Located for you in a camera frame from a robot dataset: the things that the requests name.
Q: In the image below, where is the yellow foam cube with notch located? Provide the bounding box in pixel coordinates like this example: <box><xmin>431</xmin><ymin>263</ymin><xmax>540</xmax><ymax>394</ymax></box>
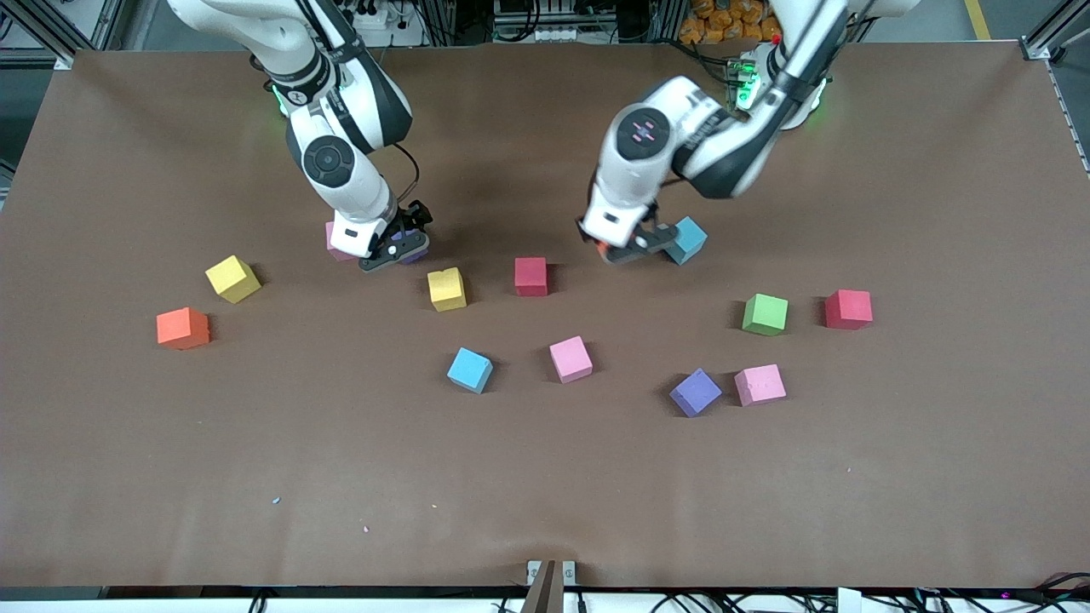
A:
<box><xmin>427</xmin><ymin>266</ymin><xmax>468</xmax><ymax>312</ymax></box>

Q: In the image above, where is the white power strip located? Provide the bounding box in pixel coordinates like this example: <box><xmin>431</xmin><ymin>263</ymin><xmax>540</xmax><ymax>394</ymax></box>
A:
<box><xmin>353</xmin><ymin>0</ymin><xmax>427</xmax><ymax>49</ymax></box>

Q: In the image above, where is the grey equipment rack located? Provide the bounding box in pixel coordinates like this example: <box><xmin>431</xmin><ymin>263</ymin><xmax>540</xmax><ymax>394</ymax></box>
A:
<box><xmin>492</xmin><ymin>0</ymin><xmax>622</xmax><ymax>43</ymax></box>

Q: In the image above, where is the bag of orange items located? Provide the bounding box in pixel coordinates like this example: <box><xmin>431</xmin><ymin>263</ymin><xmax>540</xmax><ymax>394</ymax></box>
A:
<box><xmin>679</xmin><ymin>0</ymin><xmax>784</xmax><ymax>45</ymax></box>

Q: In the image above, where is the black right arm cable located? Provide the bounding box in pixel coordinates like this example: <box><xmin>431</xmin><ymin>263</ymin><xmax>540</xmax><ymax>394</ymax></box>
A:
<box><xmin>387</xmin><ymin>143</ymin><xmax>422</xmax><ymax>205</ymax></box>

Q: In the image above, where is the blue foam cube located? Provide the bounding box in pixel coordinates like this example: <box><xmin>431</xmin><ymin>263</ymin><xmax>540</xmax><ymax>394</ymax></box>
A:
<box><xmin>667</xmin><ymin>215</ymin><xmax>709</xmax><ymax>266</ymax></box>
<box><xmin>446</xmin><ymin>347</ymin><xmax>495</xmax><ymax>395</ymax></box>

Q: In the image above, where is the aluminium frame strut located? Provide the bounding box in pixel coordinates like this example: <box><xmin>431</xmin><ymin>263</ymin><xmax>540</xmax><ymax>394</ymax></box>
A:
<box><xmin>1020</xmin><ymin>0</ymin><xmax>1090</xmax><ymax>177</ymax></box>
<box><xmin>0</xmin><ymin>0</ymin><xmax>129</xmax><ymax>71</ymax></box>

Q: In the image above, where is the pink foam cube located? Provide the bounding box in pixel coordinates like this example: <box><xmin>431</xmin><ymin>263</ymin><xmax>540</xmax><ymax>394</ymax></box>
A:
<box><xmin>325</xmin><ymin>220</ymin><xmax>359</xmax><ymax>263</ymax></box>
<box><xmin>548</xmin><ymin>335</ymin><xmax>594</xmax><ymax>384</ymax></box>
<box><xmin>734</xmin><ymin>364</ymin><xmax>788</xmax><ymax>407</ymax></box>

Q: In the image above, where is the metal clamp bracket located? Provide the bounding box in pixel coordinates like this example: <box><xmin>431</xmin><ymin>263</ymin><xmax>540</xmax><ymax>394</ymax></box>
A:
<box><xmin>521</xmin><ymin>559</ymin><xmax>578</xmax><ymax>613</ymax></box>

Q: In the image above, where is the red foam cube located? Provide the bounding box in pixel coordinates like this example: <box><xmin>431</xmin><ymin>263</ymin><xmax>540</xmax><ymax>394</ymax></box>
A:
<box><xmin>823</xmin><ymin>289</ymin><xmax>875</xmax><ymax>331</ymax></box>
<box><xmin>514</xmin><ymin>257</ymin><xmax>549</xmax><ymax>297</ymax></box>

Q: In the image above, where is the green foam cube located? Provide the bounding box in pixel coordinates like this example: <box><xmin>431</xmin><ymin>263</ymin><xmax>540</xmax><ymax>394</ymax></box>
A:
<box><xmin>742</xmin><ymin>293</ymin><xmax>789</xmax><ymax>337</ymax></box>

